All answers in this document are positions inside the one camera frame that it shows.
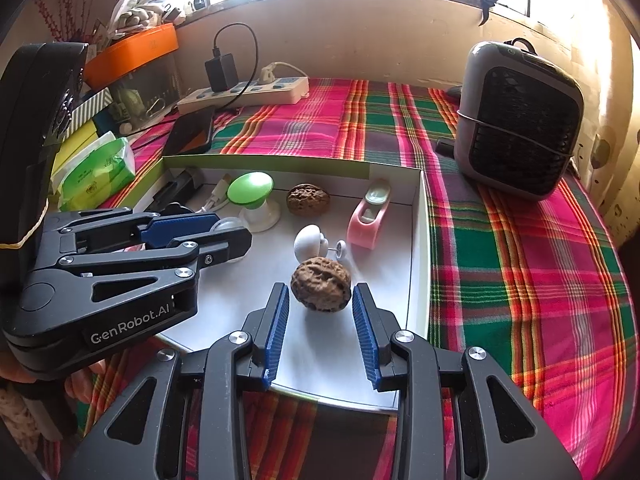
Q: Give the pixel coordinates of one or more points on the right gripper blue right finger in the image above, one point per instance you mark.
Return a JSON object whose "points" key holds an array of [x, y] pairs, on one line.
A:
{"points": [[498, 434]]}

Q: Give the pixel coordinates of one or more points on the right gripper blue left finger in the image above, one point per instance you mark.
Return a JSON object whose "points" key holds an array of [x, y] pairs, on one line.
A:
{"points": [[143, 434]]}

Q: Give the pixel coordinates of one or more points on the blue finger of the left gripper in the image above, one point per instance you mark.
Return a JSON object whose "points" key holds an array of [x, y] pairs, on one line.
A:
{"points": [[108, 230], [172, 267]]}

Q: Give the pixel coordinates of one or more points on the green mushroom suction knob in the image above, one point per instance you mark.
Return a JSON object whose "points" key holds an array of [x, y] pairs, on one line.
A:
{"points": [[252, 193]]}

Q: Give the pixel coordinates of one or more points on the brown walnut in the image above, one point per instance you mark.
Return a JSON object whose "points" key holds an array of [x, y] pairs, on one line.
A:
{"points": [[321, 284], [308, 200]]}

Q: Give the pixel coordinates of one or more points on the clear round plastic jar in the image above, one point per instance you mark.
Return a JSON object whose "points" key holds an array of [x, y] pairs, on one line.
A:
{"points": [[232, 231]]}

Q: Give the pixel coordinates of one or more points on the pink clip with green pad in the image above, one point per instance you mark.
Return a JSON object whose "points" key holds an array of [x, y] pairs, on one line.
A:
{"points": [[133, 248]]}

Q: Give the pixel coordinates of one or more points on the black round disc gadget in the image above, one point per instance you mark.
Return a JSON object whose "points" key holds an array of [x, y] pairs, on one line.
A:
{"points": [[175, 208]]}

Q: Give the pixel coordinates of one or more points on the green tissue pack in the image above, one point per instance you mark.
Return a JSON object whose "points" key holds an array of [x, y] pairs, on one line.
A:
{"points": [[95, 174]]}

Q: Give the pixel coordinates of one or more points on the black rectangular device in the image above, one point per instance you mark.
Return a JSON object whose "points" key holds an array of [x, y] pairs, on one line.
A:
{"points": [[178, 190]]}

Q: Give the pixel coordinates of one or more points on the yellow box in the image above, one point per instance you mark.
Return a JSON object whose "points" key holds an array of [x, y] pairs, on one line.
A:
{"points": [[75, 143]]}

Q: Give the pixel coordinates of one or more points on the white round knob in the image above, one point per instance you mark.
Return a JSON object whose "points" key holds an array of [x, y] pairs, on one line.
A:
{"points": [[310, 242]]}

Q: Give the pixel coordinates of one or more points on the brown walnut in tray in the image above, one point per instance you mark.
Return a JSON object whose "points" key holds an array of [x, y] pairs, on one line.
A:
{"points": [[308, 200]]}

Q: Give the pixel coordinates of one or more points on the shallow white cardboard tray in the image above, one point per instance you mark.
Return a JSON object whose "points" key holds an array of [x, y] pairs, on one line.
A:
{"points": [[321, 358]]}

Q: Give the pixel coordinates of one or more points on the black smartphone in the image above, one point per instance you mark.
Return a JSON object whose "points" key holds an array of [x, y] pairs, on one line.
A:
{"points": [[192, 133]]}

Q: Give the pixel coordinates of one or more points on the striped white box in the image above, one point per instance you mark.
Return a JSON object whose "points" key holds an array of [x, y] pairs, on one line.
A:
{"points": [[88, 109]]}

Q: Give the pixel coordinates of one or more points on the plaid tablecloth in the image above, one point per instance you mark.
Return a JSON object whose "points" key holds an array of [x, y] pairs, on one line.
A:
{"points": [[539, 283]]}

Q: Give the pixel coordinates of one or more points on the orange lidded container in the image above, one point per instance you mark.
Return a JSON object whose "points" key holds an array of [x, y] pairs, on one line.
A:
{"points": [[129, 54]]}

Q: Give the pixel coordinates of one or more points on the black charger adapter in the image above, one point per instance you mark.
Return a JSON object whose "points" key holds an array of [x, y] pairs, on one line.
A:
{"points": [[221, 71]]}

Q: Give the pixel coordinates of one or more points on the white power strip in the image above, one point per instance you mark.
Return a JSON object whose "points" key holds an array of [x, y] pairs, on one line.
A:
{"points": [[286, 90]]}

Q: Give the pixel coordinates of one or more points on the red dried branches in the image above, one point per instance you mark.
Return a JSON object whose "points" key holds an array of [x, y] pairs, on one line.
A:
{"points": [[67, 20]]}

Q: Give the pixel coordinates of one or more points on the grey portable heater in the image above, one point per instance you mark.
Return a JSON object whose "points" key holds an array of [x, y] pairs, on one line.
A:
{"points": [[518, 119]]}

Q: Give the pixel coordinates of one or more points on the heart pattern curtain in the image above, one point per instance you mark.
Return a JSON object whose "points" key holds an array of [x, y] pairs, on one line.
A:
{"points": [[607, 154]]}

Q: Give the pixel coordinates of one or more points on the white cable connector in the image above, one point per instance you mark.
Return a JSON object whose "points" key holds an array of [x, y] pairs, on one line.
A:
{"points": [[218, 198]]}

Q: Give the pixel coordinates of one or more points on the white plug with cable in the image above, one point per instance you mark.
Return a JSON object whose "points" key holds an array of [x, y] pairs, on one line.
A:
{"points": [[267, 74]]}

